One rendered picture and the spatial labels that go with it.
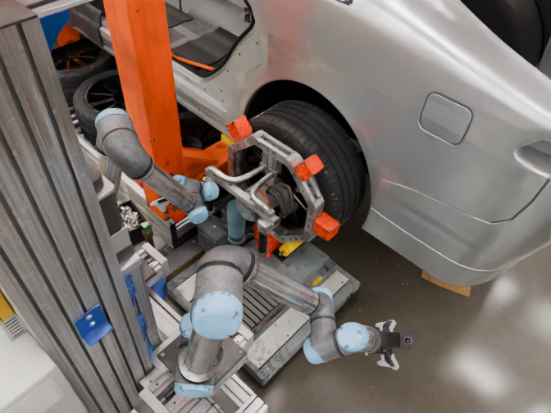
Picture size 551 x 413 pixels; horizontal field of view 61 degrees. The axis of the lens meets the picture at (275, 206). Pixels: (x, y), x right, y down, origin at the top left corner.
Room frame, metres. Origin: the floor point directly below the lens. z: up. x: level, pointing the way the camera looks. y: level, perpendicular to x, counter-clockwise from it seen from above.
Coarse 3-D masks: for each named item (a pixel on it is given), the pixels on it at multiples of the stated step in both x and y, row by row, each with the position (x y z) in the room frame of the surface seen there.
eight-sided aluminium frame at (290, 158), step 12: (264, 132) 1.59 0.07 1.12; (240, 144) 1.60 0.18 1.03; (252, 144) 1.55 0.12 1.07; (264, 144) 1.51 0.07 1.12; (276, 144) 1.52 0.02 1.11; (228, 156) 1.65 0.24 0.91; (240, 156) 1.67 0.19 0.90; (276, 156) 1.46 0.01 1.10; (288, 156) 1.44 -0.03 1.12; (300, 156) 1.46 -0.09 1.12; (228, 168) 1.65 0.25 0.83; (240, 168) 1.67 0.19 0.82; (288, 168) 1.42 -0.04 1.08; (300, 180) 1.37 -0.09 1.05; (312, 180) 1.40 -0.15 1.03; (312, 192) 1.38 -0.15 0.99; (312, 204) 1.32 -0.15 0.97; (312, 216) 1.32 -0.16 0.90; (276, 228) 1.49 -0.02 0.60; (288, 240) 1.39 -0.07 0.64; (300, 240) 1.35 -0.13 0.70
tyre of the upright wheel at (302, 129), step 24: (264, 120) 1.63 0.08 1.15; (288, 120) 1.60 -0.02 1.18; (312, 120) 1.62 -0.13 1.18; (336, 120) 1.66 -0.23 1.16; (312, 144) 1.50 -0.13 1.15; (336, 144) 1.54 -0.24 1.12; (336, 168) 1.45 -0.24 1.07; (360, 168) 1.52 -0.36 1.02; (336, 192) 1.38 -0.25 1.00; (360, 192) 1.49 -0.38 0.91; (336, 216) 1.35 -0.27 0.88; (312, 240) 1.40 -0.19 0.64
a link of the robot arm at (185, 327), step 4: (188, 312) 0.74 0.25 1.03; (184, 316) 0.72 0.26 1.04; (188, 316) 0.72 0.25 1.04; (180, 320) 0.71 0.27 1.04; (184, 320) 0.71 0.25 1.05; (188, 320) 0.71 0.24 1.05; (180, 324) 0.69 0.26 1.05; (184, 324) 0.69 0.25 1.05; (188, 324) 0.69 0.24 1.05; (180, 328) 0.68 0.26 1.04; (184, 328) 0.68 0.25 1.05; (188, 328) 0.68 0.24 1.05; (192, 328) 0.68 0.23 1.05; (180, 332) 0.67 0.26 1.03; (184, 332) 0.67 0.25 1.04; (188, 332) 0.67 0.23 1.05; (180, 336) 0.67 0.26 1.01; (184, 336) 0.66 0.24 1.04; (188, 336) 0.65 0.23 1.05; (180, 340) 0.66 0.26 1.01; (184, 340) 0.65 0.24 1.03; (188, 340) 0.65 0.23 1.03; (180, 344) 0.64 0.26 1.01; (184, 344) 0.64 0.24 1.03; (188, 344) 0.63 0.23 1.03
